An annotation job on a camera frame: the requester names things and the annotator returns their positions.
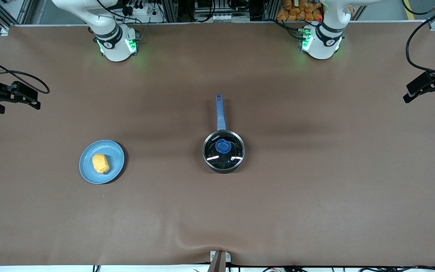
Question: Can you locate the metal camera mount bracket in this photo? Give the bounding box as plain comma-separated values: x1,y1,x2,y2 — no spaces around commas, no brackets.
209,250,232,272

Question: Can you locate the bag of orange items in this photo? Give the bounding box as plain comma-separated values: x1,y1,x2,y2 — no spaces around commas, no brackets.
276,0,324,22

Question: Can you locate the yellow potato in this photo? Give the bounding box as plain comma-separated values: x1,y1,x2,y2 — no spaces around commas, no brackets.
92,153,111,175

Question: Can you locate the blue round plate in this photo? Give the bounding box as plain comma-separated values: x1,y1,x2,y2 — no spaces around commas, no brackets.
79,140,126,185

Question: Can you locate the glass lid with blue knob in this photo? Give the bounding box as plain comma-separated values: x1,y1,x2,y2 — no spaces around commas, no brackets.
203,131,245,171

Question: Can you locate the brown table cover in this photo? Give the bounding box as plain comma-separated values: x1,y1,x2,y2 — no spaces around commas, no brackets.
0,23,435,267

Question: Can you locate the aluminium frame post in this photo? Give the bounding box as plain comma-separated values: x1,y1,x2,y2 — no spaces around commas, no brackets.
264,0,279,22
162,0,179,23

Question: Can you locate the white power strip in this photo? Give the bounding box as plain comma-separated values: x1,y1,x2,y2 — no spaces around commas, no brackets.
124,0,166,17

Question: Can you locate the black pot with blue handle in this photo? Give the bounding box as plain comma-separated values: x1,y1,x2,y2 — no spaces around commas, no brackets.
202,94,246,175

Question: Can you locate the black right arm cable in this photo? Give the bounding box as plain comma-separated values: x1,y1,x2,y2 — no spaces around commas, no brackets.
0,52,51,95

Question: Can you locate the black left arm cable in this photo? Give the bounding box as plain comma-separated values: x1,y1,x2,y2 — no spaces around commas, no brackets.
401,0,435,78

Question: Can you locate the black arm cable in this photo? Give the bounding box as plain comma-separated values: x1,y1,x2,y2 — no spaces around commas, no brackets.
401,0,435,78
0,52,51,95

